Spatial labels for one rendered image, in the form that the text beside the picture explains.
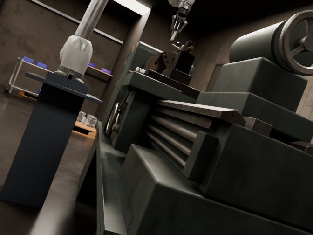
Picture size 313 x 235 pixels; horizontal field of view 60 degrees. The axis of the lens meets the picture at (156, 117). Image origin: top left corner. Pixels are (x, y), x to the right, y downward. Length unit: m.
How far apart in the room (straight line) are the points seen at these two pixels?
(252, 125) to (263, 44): 0.25
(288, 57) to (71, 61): 1.34
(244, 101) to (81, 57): 1.29
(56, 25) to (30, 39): 0.81
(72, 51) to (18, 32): 6.81
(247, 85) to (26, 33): 8.04
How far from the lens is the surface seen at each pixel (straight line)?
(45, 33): 8.51
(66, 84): 1.72
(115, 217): 0.68
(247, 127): 0.59
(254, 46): 0.80
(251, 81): 0.71
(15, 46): 8.53
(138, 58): 2.04
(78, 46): 1.78
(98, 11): 2.06
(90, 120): 5.08
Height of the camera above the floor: 0.80
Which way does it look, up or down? 1 degrees down
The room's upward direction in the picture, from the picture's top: 22 degrees clockwise
